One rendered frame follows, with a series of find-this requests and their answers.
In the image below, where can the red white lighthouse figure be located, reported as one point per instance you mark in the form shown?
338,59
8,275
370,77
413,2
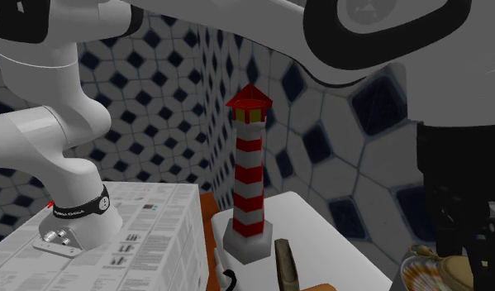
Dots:
248,177

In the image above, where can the newspaper patterned robot stand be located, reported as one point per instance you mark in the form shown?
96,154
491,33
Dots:
158,241

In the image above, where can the small black curved hook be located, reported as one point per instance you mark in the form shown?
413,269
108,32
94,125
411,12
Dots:
230,275

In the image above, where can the dark olive tool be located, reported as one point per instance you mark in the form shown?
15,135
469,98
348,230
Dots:
286,266

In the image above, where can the tan rounded object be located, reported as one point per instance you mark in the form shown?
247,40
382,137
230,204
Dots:
456,270

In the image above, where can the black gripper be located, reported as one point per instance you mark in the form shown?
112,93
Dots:
460,169

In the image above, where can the orange brown panel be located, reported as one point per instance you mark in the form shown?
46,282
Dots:
209,225

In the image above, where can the orange striped shell dish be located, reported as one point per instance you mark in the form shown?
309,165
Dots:
419,276

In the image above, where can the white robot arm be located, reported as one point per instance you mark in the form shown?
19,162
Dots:
41,133

